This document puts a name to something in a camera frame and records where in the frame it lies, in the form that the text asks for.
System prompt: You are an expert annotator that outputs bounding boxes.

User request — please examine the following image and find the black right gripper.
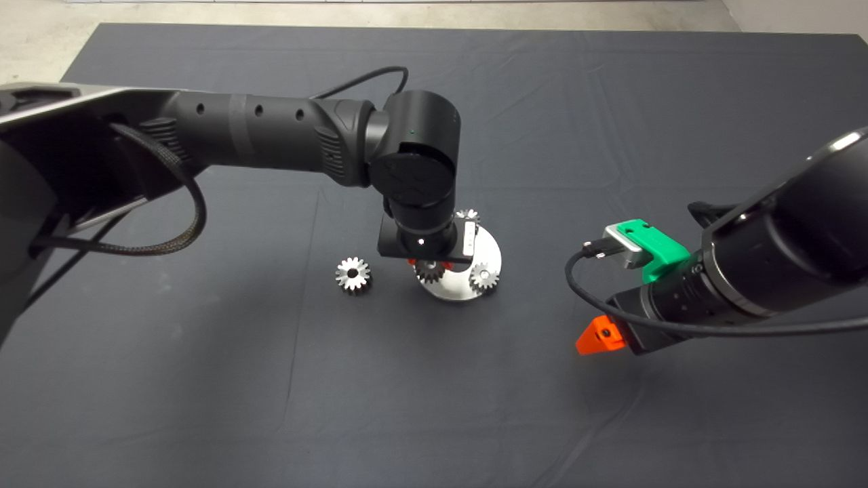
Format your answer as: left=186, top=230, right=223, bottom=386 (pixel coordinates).
left=576, top=288, right=681, bottom=357

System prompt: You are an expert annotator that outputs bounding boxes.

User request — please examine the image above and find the dark grey table cloth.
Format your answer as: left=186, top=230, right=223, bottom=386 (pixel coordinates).
left=0, top=22, right=868, bottom=488

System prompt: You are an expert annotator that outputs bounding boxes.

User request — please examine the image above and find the black braided cable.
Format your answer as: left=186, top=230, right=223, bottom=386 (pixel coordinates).
left=31, top=123, right=208, bottom=258

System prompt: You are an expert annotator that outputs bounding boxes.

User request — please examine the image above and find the round metal plate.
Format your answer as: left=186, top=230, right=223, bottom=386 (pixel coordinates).
left=415, top=224, right=503, bottom=303

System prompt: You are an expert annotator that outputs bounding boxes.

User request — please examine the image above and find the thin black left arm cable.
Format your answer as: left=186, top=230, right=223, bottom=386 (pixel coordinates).
left=313, top=66, right=410, bottom=101

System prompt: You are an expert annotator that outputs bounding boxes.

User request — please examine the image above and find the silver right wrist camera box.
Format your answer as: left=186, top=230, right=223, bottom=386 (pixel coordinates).
left=603, top=223, right=655, bottom=270

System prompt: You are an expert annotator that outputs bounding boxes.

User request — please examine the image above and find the larger steel gear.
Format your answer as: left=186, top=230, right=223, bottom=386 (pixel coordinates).
left=334, top=256, right=374, bottom=296

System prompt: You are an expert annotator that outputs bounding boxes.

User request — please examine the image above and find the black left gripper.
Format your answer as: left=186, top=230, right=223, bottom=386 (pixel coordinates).
left=377, top=211, right=480, bottom=270

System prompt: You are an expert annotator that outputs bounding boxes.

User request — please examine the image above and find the green right camera mount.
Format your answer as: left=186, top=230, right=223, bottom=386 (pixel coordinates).
left=623, top=218, right=692, bottom=284

